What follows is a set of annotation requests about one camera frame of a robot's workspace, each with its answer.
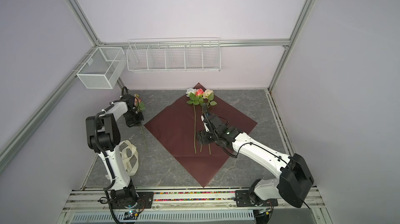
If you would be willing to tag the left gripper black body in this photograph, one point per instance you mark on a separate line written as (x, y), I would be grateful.
(132, 118)

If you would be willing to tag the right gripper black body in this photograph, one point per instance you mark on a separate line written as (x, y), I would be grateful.
(207, 137)

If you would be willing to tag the cream fake rose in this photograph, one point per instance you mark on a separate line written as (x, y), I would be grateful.
(208, 98)

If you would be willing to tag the dark red wrapping paper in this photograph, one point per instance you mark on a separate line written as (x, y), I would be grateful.
(175, 159)

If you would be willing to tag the red pink fake rose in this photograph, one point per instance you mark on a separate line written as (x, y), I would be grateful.
(198, 100)

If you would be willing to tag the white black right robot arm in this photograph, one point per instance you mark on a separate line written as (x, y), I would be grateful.
(292, 178)

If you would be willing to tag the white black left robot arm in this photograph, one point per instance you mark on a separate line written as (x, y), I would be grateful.
(103, 135)

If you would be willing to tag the cream printed ribbon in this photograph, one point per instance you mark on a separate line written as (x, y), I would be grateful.
(122, 162)

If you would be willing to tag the small white mesh basket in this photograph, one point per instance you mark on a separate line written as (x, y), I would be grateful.
(103, 68)

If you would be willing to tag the white perforated vent panel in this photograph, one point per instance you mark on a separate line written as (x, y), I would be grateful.
(164, 216)

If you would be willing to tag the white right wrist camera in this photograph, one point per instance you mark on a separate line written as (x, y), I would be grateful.
(205, 122)

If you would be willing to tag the long white wire basket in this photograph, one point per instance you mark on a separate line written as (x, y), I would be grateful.
(173, 54)

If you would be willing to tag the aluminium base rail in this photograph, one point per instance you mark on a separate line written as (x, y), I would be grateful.
(225, 199)

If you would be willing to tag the aluminium frame profile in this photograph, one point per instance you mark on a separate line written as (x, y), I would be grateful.
(19, 140)

